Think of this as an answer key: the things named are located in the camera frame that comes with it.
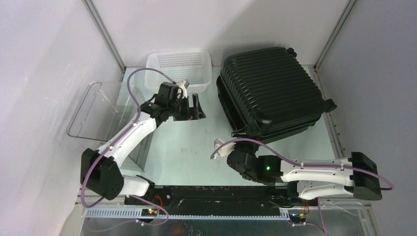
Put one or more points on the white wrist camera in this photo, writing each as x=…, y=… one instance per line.
x=182, y=91
x=222, y=149

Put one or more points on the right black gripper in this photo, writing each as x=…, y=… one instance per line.
x=240, y=143

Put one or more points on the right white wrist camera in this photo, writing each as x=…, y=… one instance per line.
x=222, y=149

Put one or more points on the clear acrylic bin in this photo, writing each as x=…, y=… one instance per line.
x=105, y=109

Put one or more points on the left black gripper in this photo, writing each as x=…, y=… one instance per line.
x=189, y=112

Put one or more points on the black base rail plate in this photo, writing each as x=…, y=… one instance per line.
x=226, y=200

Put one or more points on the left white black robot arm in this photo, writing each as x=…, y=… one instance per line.
x=100, y=168

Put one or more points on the white perforated plastic basket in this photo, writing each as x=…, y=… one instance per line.
x=193, y=66

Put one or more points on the black ribbed hard-shell suitcase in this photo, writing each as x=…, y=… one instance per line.
x=267, y=95

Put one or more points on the aluminium frame rail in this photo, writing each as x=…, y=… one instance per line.
x=132, y=208

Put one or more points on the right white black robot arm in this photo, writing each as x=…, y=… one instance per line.
x=356, y=176

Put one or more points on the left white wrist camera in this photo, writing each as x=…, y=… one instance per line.
x=182, y=91

